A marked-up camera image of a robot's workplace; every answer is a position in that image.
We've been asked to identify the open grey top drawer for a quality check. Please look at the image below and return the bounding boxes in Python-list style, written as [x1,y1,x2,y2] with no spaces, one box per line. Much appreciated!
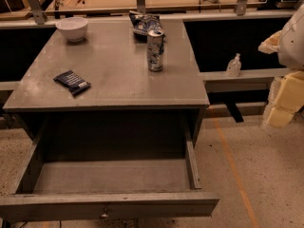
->
[0,111,219,222]

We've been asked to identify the blue chip bag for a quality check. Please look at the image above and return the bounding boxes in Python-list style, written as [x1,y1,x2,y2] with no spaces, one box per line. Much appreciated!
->
[129,11,164,36]

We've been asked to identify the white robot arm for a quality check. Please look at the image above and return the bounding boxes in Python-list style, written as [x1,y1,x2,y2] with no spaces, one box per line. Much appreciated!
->
[258,5,304,128]

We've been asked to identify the white ceramic bowl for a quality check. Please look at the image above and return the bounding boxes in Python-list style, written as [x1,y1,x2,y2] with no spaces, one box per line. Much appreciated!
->
[56,17,88,42]

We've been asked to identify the clear sanitizer pump bottle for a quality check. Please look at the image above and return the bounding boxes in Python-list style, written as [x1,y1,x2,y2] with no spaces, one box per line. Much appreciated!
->
[226,53,241,77]

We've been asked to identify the metal drawer knob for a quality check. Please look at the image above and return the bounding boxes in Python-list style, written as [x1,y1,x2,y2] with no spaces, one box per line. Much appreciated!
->
[100,208,109,219]

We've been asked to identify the silver drink can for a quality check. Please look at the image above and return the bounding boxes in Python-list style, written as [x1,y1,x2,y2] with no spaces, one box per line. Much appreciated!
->
[147,29,164,71]

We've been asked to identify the dark blue rxbar wrapper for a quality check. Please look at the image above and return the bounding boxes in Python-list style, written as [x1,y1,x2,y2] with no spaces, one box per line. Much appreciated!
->
[54,70,91,97]

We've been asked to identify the grey cabinet with top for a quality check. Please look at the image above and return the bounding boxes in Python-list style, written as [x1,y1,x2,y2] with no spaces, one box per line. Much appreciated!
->
[5,20,209,144]

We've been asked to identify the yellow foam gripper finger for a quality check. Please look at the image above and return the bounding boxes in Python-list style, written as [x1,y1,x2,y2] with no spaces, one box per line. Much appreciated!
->
[261,71,304,129]

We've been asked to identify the grey metal rail bracket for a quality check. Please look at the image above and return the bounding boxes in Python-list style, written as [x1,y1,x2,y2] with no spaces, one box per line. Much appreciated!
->
[28,0,48,25]

